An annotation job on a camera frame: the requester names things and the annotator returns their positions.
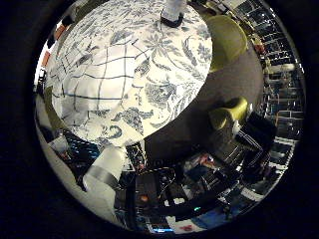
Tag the green chair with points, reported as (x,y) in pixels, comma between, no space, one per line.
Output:
(229,113)
(227,40)

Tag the blue floral white tablecloth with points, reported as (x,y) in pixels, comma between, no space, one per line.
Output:
(166,73)

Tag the white cloth with grid lines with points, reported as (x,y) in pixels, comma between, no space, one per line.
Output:
(99,79)

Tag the clear spray bottle red label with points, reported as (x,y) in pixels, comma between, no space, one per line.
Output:
(172,13)

